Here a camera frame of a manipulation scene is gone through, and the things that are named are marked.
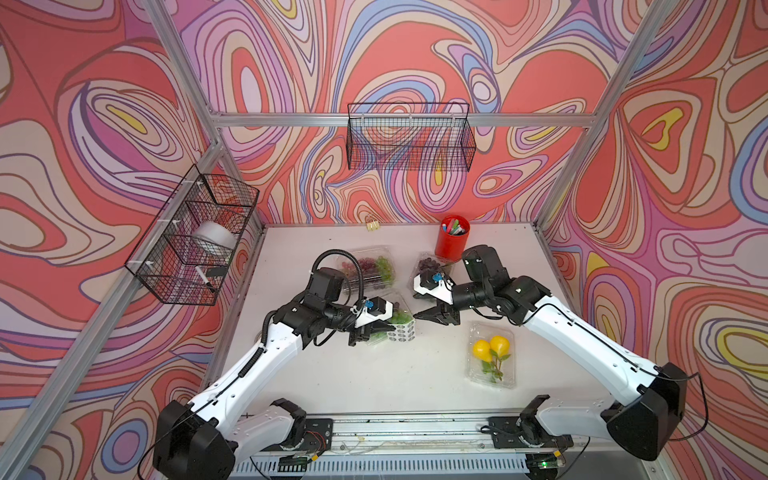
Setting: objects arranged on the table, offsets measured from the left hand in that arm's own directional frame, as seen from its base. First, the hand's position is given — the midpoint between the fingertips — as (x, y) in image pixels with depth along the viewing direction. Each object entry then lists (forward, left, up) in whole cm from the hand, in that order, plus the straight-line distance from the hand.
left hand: (393, 326), depth 70 cm
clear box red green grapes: (+30, +4, -17) cm, 35 cm away
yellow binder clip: (+54, +7, -18) cm, 57 cm away
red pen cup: (+39, -21, -12) cm, 46 cm away
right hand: (+4, -7, +1) cm, 8 cm away
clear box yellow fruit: (0, -28, -17) cm, 33 cm away
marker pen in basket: (+11, +48, +5) cm, 49 cm away
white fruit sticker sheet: (-1, -2, -2) cm, 3 cm away
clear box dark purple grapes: (+32, -12, -15) cm, 37 cm away
